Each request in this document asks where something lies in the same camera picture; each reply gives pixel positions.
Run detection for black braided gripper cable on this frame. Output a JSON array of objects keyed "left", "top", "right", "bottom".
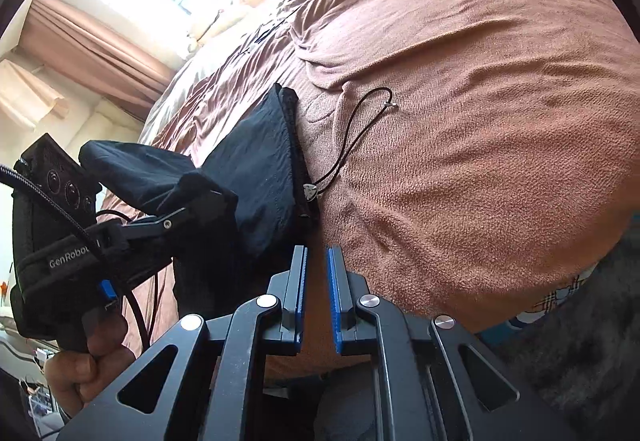
[{"left": 0, "top": 164, "right": 156, "bottom": 352}]

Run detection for dark rug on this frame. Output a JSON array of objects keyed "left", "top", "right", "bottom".
[{"left": 480, "top": 241, "right": 640, "bottom": 441}]

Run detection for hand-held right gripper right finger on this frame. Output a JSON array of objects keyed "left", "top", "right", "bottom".
[{"left": 326, "top": 246, "right": 581, "bottom": 441}]

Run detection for brown blanket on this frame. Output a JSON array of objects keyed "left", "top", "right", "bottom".
[{"left": 95, "top": 0, "right": 640, "bottom": 382}]

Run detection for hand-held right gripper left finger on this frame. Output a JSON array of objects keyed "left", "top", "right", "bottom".
[{"left": 57, "top": 245, "right": 308, "bottom": 441}]

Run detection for black pants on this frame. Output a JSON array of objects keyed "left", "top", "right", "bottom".
[{"left": 80, "top": 84, "right": 396, "bottom": 317}]

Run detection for cartoon print bed sheet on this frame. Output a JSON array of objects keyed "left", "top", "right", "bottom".
[{"left": 510, "top": 261, "right": 601, "bottom": 327}]

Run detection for cream hanging cloth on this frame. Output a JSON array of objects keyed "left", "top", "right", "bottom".
[{"left": 0, "top": 58, "right": 68, "bottom": 129}]

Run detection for person's left hand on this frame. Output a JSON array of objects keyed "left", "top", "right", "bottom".
[{"left": 45, "top": 308, "right": 137, "bottom": 417}]

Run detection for cream padded headboard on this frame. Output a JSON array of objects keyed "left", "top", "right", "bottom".
[{"left": 90, "top": 98, "right": 151, "bottom": 147}]

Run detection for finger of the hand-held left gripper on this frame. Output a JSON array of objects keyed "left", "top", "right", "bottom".
[{"left": 122, "top": 201, "right": 221, "bottom": 242}]

